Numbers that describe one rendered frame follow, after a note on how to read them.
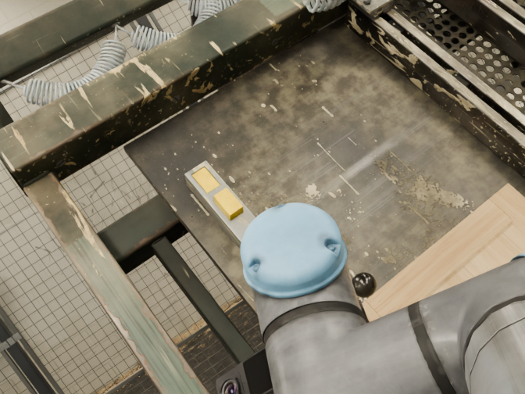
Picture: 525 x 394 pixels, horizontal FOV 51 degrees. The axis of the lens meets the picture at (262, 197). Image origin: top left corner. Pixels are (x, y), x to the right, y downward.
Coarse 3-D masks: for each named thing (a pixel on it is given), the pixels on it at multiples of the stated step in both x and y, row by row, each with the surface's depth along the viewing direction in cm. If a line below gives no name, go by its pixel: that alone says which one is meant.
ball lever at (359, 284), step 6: (360, 276) 81; (366, 276) 81; (372, 276) 82; (354, 282) 81; (360, 282) 81; (366, 282) 81; (372, 282) 81; (360, 288) 81; (366, 288) 80; (372, 288) 81; (360, 294) 81; (366, 294) 81; (372, 294) 81
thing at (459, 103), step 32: (352, 0) 121; (384, 0) 116; (384, 32) 117; (416, 32) 117; (416, 64) 115; (448, 64) 113; (448, 96) 112; (480, 96) 111; (480, 128) 110; (512, 128) 105; (512, 160) 108
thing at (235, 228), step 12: (192, 180) 102; (216, 180) 102; (204, 192) 101; (216, 192) 101; (204, 204) 103; (216, 216) 100; (240, 216) 99; (252, 216) 99; (228, 228) 98; (240, 228) 97; (240, 240) 96
